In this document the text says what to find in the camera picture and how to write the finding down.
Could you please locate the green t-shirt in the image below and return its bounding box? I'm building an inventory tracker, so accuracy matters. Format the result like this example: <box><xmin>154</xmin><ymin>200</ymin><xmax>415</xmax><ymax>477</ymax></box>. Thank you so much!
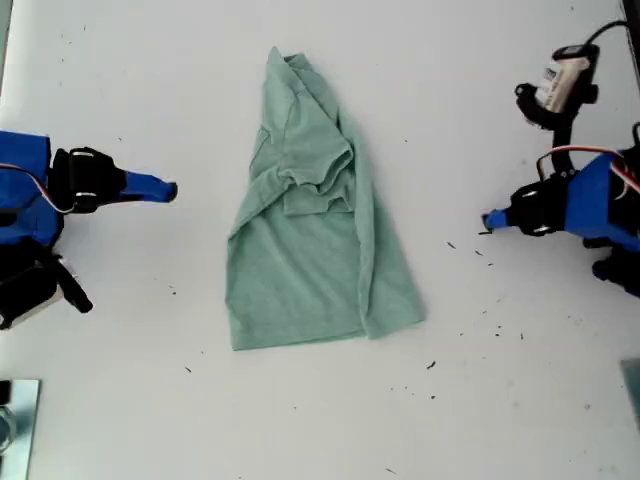
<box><xmin>223</xmin><ymin>46</ymin><xmax>429</xmax><ymax>353</ymax></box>

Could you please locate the dark edge bar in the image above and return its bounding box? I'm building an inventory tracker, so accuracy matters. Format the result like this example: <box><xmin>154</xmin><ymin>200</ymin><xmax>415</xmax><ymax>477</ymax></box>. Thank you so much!
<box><xmin>618</xmin><ymin>0</ymin><xmax>640</xmax><ymax>94</ymax></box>

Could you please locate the arm red white wire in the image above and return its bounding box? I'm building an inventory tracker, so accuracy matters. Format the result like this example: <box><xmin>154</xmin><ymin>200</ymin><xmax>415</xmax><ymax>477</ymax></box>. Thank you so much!
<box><xmin>0</xmin><ymin>164</ymin><xmax>77</xmax><ymax>216</ymax></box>
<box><xmin>536</xmin><ymin>146</ymin><xmax>640</xmax><ymax>202</ymax></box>

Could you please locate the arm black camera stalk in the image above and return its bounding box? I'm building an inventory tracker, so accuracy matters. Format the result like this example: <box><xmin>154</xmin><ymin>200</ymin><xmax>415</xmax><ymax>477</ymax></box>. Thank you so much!
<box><xmin>49</xmin><ymin>254</ymin><xmax>95</xmax><ymax>315</ymax></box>
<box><xmin>514</xmin><ymin>82</ymin><xmax>599</xmax><ymax>180</ymax></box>

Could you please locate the camera black cable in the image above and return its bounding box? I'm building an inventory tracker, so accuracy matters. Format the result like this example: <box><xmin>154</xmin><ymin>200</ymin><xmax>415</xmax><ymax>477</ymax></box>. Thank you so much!
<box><xmin>582</xmin><ymin>19</ymin><xmax>631</xmax><ymax>51</ymax></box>

